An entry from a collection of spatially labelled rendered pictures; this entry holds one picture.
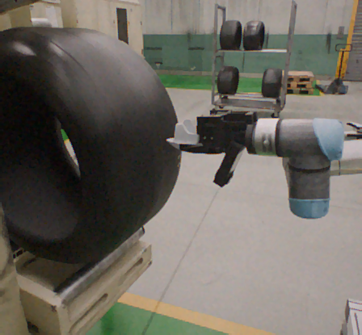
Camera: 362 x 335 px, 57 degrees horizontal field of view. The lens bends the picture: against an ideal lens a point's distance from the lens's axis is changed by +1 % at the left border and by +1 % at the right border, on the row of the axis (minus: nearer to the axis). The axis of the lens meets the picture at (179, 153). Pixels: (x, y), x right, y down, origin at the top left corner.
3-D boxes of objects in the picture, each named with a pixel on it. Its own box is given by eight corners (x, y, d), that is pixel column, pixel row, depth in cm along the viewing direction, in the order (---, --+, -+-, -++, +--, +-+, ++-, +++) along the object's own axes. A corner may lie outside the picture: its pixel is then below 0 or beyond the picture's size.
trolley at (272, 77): (281, 120, 582) (295, 1, 515) (208, 114, 627) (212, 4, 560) (284, 112, 637) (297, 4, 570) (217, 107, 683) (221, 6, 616)
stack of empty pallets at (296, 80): (313, 94, 821) (316, 77, 805) (275, 92, 848) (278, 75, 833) (312, 86, 933) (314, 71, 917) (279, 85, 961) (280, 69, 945)
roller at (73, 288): (39, 298, 75) (48, 315, 76) (50, 297, 73) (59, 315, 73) (131, 224, 104) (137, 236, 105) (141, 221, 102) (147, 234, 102)
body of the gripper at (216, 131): (208, 109, 73) (261, 108, 68) (210, 146, 76) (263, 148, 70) (192, 117, 67) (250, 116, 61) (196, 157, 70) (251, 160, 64)
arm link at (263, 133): (283, 150, 68) (274, 163, 61) (261, 149, 70) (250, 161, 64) (283, 115, 66) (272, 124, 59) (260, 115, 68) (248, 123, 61)
